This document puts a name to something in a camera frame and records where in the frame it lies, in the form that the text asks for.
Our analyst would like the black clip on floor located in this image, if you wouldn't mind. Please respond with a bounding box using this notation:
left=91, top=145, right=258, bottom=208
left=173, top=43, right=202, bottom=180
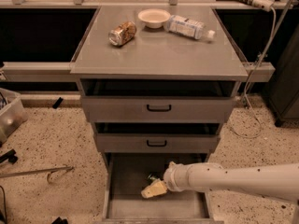
left=52, top=97, right=64, bottom=109

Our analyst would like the white bowl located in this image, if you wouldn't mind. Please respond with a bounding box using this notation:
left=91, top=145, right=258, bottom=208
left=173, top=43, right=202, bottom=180
left=138, top=8, right=170, bottom=29

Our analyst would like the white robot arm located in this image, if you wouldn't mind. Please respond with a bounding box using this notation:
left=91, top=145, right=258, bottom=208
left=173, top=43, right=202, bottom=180
left=141, top=161, right=299, bottom=224

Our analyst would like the bottom grey drawer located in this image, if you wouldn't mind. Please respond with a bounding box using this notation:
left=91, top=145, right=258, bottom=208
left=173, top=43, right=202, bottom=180
left=102, top=153, right=224, bottom=224

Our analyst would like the gold brown soda can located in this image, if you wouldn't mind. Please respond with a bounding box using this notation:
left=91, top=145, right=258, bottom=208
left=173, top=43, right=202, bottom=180
left=108, top=21, right=136, bottom=47

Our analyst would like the grey drawer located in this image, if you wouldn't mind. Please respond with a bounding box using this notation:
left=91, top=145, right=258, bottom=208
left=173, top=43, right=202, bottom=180
left=93, top=122, right=220, bottom=153
left=80, top=78, right=235, bottom=123
left=102, top=153, right=224, bottom=224

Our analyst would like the black tool on floor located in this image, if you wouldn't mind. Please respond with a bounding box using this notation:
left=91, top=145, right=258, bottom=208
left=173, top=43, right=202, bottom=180
left=0, top=149, right=18, bottom=164

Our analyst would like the green soda can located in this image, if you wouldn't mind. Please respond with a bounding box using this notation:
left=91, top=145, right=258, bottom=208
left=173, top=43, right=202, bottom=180
left=147, top=173, right=160, bottom=184

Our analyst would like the white cable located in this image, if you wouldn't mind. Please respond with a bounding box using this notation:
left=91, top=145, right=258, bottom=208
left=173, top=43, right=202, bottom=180
left=228, top=7, right=278, bottom=140

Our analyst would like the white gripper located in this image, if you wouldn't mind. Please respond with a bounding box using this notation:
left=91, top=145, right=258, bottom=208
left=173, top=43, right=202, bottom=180
left=141, top=161, right=193, bottom=199

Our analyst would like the top grey drawer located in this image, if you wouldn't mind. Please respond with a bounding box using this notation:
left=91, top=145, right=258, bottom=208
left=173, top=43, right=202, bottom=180
left=80, top=78, right=235, bottom=123

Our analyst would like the grey drawer cabinet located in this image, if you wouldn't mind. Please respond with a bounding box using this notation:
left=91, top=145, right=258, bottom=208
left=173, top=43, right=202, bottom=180
left=70, top=5, right=249, bottom=173

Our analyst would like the clear plastic storage bin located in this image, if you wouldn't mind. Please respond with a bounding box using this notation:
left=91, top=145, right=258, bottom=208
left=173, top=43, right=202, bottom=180
left=0, top=88, right=28, bottom=145

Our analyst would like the metal hook rod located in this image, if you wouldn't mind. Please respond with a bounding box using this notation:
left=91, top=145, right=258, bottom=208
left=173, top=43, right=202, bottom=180
left=0, top=166, right=74, bottom=180

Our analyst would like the middle grey drawer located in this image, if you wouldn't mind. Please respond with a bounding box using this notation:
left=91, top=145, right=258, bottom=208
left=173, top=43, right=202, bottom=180
left=93, top=122, right=220, bottom=153

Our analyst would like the clear plastic water bottle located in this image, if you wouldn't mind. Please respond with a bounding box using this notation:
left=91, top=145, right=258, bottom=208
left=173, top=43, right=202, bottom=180
left=164, top=15, right=216, bottom=42

